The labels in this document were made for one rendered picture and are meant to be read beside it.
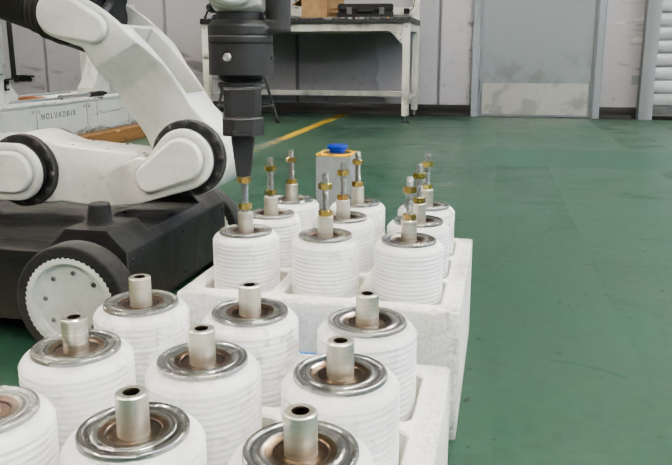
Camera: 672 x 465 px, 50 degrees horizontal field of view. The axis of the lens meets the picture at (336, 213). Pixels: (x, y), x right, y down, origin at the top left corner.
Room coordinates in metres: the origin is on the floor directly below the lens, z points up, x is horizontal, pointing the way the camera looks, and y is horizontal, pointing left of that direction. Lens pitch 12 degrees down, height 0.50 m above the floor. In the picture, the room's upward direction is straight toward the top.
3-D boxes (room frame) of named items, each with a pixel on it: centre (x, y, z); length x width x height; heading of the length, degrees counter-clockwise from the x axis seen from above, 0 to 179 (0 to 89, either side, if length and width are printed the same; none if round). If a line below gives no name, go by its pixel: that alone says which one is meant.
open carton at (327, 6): (5.88, 0.11, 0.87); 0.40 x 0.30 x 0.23; 64
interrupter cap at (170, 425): (0.45, 0.14, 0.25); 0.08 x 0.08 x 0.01
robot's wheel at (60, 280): (1.15, 0.43, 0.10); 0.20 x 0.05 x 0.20; 78
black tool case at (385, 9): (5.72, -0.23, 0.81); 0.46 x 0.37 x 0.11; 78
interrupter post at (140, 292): (0.70, 0.20, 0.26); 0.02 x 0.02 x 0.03
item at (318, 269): (0.99, 0.02, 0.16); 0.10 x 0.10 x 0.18
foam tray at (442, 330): (1.10, -0.01, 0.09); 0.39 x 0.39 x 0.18; 77
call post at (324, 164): (1.40, 0.00, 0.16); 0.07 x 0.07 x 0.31; 77
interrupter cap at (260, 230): (1.01, 0.13, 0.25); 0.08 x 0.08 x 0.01
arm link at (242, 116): (1.01, 0.13, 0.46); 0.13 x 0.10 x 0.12; 9
